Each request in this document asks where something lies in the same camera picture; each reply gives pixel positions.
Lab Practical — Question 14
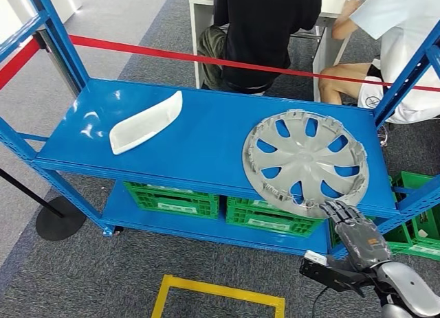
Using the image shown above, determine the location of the red barrier belt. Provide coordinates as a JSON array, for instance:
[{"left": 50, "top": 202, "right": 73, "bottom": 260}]
[
  {"left": 0, "top": 37, "right": 42, "bottom": 91},
  {"left": 69, "top": 34, "right": 440, "bottom": 93}
]

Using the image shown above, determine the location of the blue metal shelf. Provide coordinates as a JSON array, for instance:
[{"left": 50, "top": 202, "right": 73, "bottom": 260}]
[{"left": 0, "top": 0, "right": 440, "bottom": 262}]

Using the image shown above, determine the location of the black stanchion post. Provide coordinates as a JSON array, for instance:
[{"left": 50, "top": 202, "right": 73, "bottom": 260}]
[{"left": 0, "top": 168, "right": 87, "bottom": 242}]

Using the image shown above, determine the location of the chrome stanchion post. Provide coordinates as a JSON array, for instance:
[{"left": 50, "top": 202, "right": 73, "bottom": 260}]
[{"left": 34, "top": 28, "right": 83, "bottom": 98}]

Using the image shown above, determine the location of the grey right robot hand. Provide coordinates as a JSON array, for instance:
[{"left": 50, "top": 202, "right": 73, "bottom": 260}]
[{"left": 318, "top": 199, "right": 393, "bottom": 271}]

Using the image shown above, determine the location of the grey plastic hubcap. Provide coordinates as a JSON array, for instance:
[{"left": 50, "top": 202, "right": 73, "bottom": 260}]
[{"left": 242, "top": 109, "right": 370, "bottom": 219}]

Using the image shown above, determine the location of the person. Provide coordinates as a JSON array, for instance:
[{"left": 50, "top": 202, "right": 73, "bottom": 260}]
[
  {"left": 318, "top": 0, "right": 440, "bottom": 125},
  {"left": 197, "top": 0, "right": 323, "bottom": 95}
]

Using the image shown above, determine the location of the open green plastic bin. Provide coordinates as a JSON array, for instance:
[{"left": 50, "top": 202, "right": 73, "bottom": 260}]
[
  {"left": 328, "top": 216, "right": 413, "bottom": 255},
  {"left": 392, "top": 171, "right": 440, "bottom": 262}
]

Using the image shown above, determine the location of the white plastic trim part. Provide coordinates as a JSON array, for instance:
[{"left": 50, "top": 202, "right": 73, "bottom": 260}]
[{"left": 109, "top": 90, "right": 183, "bottom": 156}]

